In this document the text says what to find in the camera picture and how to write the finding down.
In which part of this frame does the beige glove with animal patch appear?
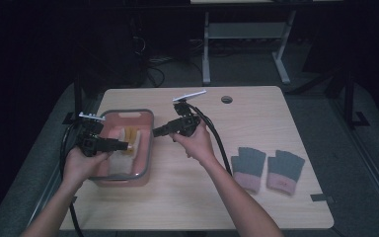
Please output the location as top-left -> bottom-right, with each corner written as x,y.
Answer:
121,126 -> 142,156

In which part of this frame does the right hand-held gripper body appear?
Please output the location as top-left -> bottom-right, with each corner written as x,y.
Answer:
172,89 -> 207,136

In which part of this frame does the floor cables bundle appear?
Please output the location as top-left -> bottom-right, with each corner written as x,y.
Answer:
142,39 -> 205,88

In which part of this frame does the person's left hand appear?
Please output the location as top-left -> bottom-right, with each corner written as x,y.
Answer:
62,147 -> 113,191

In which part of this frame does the white metal desk frame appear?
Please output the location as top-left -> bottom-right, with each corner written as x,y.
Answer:
201,9 -> 297,86

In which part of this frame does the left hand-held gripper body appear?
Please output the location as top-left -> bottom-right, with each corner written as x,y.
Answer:
75,112 -> 111,157

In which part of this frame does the black stand post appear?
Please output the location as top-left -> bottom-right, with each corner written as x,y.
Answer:
343,65 -> 371,129

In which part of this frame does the grey fingerless glove pink cuff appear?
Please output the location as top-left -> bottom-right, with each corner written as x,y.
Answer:
265,149 -> 306,197
230,146 -> 266,194

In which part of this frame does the black tape strip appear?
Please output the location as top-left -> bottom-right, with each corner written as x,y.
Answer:
310,193 -> 336,203

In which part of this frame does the pink basin with grey rim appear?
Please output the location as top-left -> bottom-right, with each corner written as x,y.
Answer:
90,109 -> 155,188

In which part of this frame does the person's right hand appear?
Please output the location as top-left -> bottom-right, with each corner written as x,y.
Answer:
171,119 -> 218,167

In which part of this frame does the aluminium floor rail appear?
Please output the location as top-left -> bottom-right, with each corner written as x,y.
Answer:
23,98 -> 95,237
329,98 -> 379,220

